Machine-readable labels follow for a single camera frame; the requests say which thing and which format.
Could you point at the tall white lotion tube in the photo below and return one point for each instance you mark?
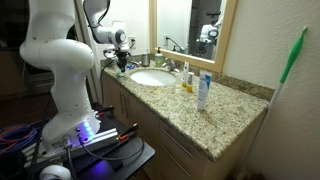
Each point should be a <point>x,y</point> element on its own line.
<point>203,91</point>

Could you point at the black robot cart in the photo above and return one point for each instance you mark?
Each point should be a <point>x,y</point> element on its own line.
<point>130,156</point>

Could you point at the grey metal tumbler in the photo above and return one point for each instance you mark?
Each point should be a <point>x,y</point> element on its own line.
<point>145,60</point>

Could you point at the green soap pump bottle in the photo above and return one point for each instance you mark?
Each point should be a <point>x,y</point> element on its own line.
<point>159,60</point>

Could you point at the orange black clamp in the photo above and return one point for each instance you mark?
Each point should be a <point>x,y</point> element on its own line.
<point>106,110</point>
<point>128,131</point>

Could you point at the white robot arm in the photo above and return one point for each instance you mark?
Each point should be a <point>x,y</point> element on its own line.
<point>60,66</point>

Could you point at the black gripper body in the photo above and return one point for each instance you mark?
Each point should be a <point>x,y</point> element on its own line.
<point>122,56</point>

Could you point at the purple toothpaste tube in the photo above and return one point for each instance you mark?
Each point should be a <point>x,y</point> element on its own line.
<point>136,63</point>

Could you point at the chrome faucet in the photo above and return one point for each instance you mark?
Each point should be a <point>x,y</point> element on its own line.
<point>170,65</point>

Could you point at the green white contact lens case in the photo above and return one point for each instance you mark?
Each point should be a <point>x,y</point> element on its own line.
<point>118,75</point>

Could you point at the white wall outlet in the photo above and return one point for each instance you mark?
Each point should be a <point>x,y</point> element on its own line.
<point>132,41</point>

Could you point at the wooden framed mirror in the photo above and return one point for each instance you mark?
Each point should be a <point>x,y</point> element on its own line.
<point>220,50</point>

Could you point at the aluminium mounting rail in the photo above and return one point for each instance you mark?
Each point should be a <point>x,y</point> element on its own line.
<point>100,138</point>

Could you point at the white oval sink basin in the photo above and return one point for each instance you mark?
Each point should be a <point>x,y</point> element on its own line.
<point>153,77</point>

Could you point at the wooden vanity cabinet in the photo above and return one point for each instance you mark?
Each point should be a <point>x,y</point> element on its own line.
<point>180,150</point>

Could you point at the white round device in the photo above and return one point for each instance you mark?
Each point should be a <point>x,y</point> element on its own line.
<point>55,172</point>

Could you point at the white door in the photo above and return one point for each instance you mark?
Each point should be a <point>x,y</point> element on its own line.
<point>90,76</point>

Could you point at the small yellow bottle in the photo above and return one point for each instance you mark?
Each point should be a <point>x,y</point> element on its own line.
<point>185,75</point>
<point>190,83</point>

